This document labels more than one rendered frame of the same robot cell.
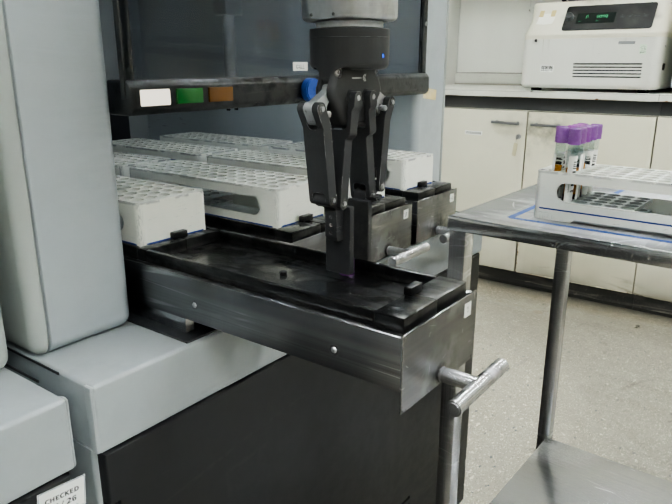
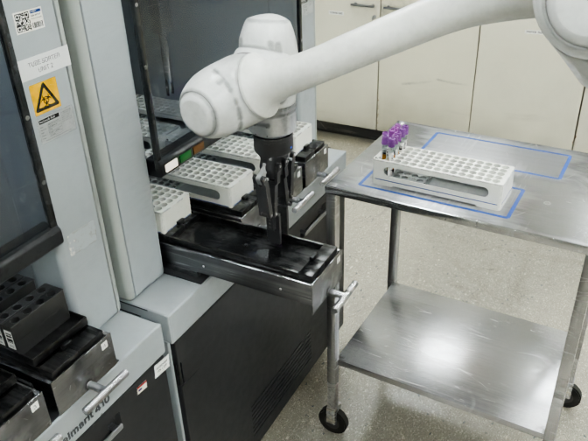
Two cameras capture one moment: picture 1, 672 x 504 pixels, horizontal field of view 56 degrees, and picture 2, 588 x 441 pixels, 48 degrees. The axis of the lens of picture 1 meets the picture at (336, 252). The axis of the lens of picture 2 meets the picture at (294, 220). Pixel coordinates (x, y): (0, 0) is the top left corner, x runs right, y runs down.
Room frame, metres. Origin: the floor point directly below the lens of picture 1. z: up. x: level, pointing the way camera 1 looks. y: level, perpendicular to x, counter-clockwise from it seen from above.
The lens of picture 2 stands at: (-0.51, 0.11, 1.52)
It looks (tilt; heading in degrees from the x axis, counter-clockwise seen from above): 30 degrees down; 352
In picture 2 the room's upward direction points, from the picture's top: 2 degrees counter-clockwise
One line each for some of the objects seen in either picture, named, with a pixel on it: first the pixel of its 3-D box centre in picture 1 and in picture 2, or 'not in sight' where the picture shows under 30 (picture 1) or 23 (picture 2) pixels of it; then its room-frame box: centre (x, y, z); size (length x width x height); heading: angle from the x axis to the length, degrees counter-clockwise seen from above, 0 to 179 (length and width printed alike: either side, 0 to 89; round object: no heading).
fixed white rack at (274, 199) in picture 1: (222, 193); (189, 178); (0.90, 0.16, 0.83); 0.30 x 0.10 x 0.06; 53
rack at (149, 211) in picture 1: (100, 206); (123, 201); (0.81, 0.31, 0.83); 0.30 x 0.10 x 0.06; 53
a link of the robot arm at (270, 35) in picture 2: not in sight; (265, 61); (0.62, 0.00, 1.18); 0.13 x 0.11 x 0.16; 145
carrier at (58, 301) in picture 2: not in sight; (38, 320); (0.39, 0.41, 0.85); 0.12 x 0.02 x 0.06; 144
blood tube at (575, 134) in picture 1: (570, 173); (390, 160); (0.80, -0.29, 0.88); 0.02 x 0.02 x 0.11
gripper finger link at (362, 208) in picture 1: (357, 232); (281, 220); (0.64, -0.02, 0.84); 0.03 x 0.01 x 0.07; 53
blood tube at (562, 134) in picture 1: (556, 171); (383, 158); (0.81, -0.28, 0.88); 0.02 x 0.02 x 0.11
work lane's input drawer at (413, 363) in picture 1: (196, 271); (192, 240); (0.71, 0.16, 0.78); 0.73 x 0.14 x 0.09; 53
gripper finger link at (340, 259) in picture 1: (339, 238); (274, 227); (0.62, 0.00, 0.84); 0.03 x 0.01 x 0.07; 53
